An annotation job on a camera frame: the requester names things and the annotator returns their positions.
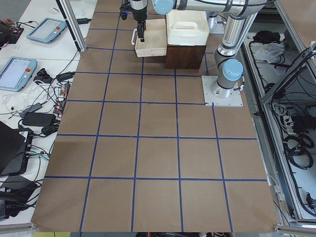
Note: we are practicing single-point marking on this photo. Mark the lower blue teach pendant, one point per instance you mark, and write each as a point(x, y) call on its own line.
point(16, 73)

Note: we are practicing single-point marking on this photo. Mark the aluminium frame post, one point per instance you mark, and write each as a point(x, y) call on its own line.
point(71, 21)

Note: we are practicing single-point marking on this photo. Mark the upper blue teach pendant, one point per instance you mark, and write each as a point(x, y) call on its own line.
point(47, 30)

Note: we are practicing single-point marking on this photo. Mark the wooden drawer with white handle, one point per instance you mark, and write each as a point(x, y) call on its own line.
point(155, 43)

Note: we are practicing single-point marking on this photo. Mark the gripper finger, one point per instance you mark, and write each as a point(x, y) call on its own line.
point(139, 32)
point(142, 24)

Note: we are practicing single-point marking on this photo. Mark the small black power brick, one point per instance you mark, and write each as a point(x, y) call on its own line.
point(81, 21)

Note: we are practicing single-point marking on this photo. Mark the black power adapter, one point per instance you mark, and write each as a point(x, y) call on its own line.
point(38, 119)

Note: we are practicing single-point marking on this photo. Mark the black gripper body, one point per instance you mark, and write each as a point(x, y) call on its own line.
point(139, 13)

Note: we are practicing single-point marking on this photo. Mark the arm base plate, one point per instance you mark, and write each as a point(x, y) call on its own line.
point(216, 96)

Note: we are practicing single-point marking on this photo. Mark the white crumpled cloth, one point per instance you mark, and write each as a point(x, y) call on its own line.
point(269, 52)

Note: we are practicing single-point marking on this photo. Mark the black laptop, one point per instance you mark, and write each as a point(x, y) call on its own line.
point(14, 147)

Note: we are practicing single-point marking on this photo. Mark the white plastic tray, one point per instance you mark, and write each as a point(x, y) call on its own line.
point(187, 28)

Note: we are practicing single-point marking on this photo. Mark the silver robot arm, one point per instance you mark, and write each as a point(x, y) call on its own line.
point(241, 17)

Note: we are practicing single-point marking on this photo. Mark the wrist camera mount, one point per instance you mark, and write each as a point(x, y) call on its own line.
point(124, 9)

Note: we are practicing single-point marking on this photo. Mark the blue teach pendant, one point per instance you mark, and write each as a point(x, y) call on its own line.
point(47, 30)
point(16, 73)

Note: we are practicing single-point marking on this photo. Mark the dark wooden cabinet box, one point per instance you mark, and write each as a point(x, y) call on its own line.
point(184, 57)

